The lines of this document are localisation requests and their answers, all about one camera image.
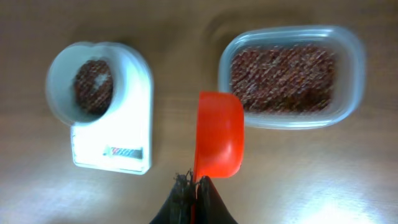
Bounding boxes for red adzuki beans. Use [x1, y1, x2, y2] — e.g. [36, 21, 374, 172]
[230, 44, 336, 114]

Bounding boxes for white plastic bowl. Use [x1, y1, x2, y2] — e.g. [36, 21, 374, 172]
[45, 42, 129, 126]

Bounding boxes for red beans in bowl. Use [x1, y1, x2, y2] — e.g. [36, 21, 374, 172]
[73, 60, 113, 116]

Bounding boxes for orange measuring scoop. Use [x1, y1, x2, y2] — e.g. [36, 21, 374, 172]
[192, 91, 244, 223]

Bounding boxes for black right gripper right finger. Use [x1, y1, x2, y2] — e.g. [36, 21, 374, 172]
[195, 176, 238, 224]

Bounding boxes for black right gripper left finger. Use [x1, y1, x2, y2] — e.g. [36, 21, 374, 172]
[150, 169, 196, 224]

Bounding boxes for clear plastic food container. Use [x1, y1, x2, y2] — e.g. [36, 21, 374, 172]
[218, 25, 366, 129]

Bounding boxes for white digital kitchen scale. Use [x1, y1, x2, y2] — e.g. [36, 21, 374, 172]
[70, 42, 154, 175]

